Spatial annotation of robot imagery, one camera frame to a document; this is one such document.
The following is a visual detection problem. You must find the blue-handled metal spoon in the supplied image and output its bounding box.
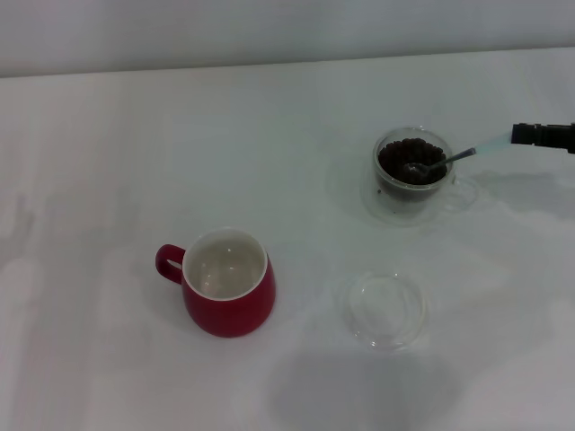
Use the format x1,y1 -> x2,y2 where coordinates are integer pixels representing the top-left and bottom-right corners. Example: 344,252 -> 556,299
402,136 -> 514,177

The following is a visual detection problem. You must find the red ceramic mug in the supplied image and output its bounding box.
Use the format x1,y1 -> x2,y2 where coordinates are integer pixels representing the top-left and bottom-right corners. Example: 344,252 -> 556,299
155,227 -> 278,339

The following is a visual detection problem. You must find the clear glass dish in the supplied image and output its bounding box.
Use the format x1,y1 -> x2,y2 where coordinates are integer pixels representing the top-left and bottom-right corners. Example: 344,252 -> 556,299
343,268 -> 429,354

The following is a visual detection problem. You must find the coffee bean heap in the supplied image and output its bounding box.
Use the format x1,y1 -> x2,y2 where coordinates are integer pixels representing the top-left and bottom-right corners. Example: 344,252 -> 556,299
376,137 -> 448,186

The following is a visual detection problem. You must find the double-wall glass cup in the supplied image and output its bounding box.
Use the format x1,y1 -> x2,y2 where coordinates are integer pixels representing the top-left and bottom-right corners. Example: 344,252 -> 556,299
361,127 -> 480,227

